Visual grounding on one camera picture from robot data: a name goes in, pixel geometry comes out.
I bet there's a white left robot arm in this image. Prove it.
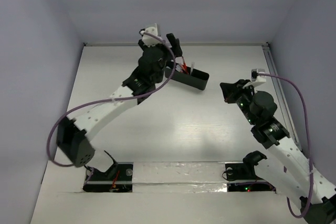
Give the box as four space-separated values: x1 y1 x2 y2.
54 27 183 179

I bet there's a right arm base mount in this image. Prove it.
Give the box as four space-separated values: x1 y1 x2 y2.
222 151 276 193

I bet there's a black stationery container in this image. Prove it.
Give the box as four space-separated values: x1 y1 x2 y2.
171 68 209 91

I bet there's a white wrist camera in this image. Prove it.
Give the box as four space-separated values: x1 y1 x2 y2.
243 68 266 89
139 23 162 47

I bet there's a white pen in container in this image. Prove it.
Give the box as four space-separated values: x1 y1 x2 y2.
176 65 183 72

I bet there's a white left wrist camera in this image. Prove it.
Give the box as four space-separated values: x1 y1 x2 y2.
139 23 162 47

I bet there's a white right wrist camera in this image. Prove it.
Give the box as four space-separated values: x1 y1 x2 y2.
243 68 266 89

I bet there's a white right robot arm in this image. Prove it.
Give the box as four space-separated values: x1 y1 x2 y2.
220 79 335 223

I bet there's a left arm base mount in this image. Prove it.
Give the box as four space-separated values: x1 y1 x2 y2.
82 160 133 193

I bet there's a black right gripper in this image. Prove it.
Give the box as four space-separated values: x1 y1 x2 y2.
220 79 257 125

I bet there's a red ballpoint pen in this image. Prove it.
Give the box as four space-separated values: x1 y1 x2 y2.
182 56 188 74

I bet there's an aluminium side rail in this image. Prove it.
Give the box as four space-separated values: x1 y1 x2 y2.
262 43 302 151

